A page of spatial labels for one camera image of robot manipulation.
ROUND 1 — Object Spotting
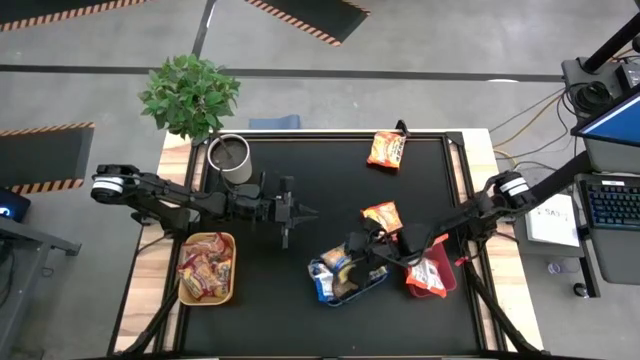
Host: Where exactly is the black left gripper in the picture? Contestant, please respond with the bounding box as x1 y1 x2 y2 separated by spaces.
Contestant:
259 174 319 250

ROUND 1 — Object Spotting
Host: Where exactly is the black device blue light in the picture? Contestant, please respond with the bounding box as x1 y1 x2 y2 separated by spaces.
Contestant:
0 187 32 224

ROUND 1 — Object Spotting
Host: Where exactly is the yellow plastic bin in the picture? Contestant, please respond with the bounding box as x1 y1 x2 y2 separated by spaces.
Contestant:
177 231 237 307

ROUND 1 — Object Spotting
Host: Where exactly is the black backlit keyboard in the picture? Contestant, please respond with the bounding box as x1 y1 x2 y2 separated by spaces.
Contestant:
579 174 640 231

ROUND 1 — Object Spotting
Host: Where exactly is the green potted plant white pot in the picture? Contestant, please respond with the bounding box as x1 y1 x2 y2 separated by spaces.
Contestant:
138 53 255 184

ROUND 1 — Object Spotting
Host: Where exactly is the black stand pole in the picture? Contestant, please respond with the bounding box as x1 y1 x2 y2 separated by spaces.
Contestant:
582 12 640 75

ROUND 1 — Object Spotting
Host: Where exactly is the laptop computer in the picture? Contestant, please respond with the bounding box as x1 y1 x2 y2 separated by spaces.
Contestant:
574 137 640 287

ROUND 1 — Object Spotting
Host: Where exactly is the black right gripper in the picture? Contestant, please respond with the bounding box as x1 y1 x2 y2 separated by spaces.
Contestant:
346 219 401 290

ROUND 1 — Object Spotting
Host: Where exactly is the black diagonal support bar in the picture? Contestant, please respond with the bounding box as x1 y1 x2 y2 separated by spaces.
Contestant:
527 149 594 204

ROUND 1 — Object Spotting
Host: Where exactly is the red plastic bin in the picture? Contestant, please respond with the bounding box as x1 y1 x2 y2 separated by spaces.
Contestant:
403 239 458 300

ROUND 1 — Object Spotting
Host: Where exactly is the grey stand base box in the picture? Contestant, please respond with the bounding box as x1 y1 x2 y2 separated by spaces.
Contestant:
560 55 640 104

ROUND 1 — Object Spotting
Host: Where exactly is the computer monitor blue screen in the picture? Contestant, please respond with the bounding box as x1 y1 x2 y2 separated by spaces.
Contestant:
570 83 640 149

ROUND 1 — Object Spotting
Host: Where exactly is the grey side desk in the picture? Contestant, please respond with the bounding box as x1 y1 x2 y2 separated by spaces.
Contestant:
0 214 83 360

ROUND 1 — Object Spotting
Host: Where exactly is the dark blue plastic bin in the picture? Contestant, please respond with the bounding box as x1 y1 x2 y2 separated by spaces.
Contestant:
307 243 391 308

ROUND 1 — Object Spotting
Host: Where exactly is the black hazard-striped floor mat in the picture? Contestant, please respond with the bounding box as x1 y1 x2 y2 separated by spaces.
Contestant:
0 122 96 196
0 0 151 32
243 0 371 48

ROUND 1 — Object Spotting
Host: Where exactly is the white paper sheet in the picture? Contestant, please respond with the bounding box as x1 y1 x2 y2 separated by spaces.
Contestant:
524 192 581 249

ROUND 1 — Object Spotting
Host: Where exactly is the coiled black cable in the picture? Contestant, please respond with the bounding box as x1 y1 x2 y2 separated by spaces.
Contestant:
568 79 615 117

